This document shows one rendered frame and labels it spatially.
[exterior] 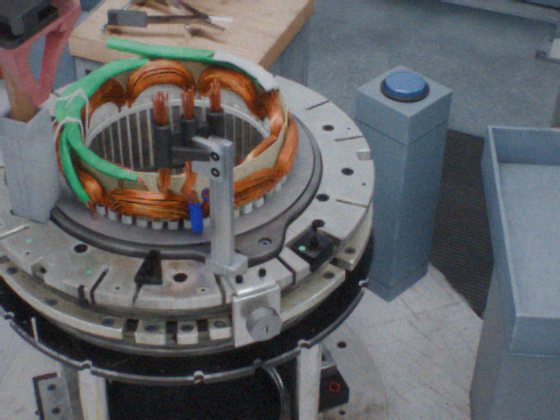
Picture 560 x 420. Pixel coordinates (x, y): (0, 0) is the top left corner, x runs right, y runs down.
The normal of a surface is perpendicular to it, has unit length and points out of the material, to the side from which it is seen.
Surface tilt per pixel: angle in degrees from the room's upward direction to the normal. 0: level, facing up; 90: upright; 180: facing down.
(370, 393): 0
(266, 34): 0
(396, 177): 90
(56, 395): 0
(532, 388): 90
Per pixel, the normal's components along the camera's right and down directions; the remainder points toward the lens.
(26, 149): -0.39, 0.58
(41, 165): 0.92, 0.25
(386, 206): -0.70, 0.44
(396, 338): 0.02, -0.78
